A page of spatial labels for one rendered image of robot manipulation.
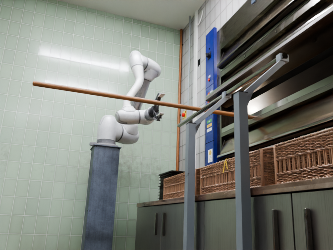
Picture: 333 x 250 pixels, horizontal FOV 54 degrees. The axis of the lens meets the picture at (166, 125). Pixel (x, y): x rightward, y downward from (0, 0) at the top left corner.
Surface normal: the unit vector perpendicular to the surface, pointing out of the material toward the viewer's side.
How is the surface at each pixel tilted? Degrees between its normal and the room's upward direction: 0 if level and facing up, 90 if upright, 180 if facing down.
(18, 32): 90
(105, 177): 90
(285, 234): 90
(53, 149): 90
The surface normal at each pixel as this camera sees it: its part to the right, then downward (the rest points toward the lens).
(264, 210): -0.94, -0.14
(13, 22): 0.35, -0.25
